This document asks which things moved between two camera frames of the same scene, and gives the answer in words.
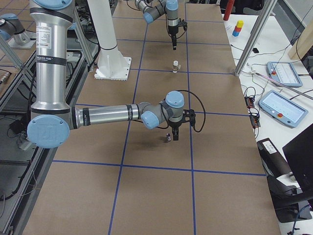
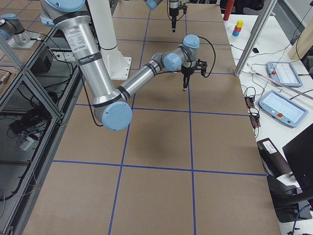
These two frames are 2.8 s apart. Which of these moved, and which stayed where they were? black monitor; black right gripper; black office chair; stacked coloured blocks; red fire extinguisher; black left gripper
Moved: black left gripper; black right gripper
Stayed: black office chair; black monitor; red fire extinguisher; stacked coloured blocks
